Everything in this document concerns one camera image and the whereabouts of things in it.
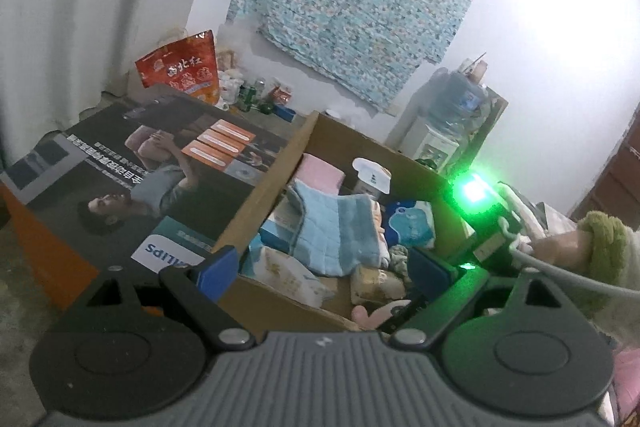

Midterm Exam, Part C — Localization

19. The grey cable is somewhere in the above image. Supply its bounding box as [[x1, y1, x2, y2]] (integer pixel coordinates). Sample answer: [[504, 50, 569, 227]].
[[500, 217, 640, 298]]

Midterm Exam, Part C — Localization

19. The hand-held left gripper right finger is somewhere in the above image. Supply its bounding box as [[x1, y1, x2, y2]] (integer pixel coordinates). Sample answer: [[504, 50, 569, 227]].
[[389, 246, 576, 352]]

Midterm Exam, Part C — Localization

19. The blue tissue pack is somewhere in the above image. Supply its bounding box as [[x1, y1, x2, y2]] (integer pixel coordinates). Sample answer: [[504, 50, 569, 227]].
[[381, 199, 437, 249]]

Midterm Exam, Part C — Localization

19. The brown wooden door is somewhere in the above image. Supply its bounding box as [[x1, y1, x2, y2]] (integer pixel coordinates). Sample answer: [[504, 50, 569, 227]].
[[566, 109, 640, 224]]

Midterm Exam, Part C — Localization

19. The pink pillow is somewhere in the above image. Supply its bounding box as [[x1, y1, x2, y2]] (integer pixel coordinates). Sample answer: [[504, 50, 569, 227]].
[[611, 347, 640, 413]]

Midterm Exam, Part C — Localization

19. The blue quilted towel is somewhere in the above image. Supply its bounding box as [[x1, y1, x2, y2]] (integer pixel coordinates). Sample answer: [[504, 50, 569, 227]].
[[286, 181, 387, 277]]

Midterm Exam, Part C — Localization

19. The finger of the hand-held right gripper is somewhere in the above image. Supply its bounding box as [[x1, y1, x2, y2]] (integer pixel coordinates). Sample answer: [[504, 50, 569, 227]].
[[380, 298, 427, 334]]

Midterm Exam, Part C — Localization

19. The pale pink wipes packet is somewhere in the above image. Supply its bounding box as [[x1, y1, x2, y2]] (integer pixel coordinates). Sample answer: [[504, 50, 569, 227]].
[[247, 246, 333, 309]]

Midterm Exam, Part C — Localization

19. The pink plush toy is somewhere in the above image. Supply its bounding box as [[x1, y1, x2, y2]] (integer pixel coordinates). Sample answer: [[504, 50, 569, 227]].
[[350, 299, 413, 332]]

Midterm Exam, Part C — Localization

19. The patterned folded board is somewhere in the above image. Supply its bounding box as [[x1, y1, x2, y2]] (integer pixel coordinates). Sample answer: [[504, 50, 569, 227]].
[[470, 87, 509, 170]]

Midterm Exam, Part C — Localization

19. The white yogurt cup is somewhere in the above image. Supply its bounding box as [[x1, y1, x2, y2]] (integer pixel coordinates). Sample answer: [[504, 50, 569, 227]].
[[349, 157, 394, 196]]

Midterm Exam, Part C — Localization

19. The large printed carton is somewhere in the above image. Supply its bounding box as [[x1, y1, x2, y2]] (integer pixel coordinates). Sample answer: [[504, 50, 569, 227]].
[[0, 84, 303, 313]]

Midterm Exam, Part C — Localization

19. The white water dispenser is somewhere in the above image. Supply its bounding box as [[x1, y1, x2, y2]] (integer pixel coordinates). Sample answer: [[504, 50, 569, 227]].
[[399, 124, 462, 174]]

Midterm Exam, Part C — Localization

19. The white curtain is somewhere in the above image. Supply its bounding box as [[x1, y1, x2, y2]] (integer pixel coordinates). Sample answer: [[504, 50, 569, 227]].
[[0, 0, 236, 172]]

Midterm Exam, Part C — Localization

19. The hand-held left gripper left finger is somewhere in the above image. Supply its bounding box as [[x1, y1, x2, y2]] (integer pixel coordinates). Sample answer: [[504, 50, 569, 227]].
[[87, 245, 255, 352]]

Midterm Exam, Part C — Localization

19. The red printed bag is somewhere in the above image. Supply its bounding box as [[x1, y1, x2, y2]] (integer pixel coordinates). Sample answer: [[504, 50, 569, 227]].
[[134, 30, 222, 108]]

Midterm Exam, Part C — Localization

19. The blue water bottle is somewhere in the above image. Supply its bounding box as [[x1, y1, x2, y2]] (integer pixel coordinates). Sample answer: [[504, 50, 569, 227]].
[[434, 69, 489, 138]]

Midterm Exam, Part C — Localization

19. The brown cardboard box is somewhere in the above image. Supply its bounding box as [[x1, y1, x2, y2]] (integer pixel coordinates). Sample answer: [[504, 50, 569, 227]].
[[210, 109, 482, 334]]

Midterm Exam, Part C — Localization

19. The green floral cloth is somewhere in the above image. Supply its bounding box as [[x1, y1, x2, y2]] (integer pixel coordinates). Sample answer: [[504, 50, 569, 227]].
[[389, 244, 415, 282]]

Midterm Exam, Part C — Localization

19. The pink sponge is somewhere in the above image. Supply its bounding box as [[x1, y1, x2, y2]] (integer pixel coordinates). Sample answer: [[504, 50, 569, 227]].
[[291, 153, 347, 196]]

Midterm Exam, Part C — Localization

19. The orange striped cloth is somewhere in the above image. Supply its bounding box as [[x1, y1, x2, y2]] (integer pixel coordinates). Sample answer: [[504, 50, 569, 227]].
[[349, 264, 407, 304]]

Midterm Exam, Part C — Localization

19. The person's right hand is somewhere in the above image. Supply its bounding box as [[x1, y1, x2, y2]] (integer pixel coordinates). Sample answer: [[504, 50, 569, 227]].
[[524, 226, 589, 266]]

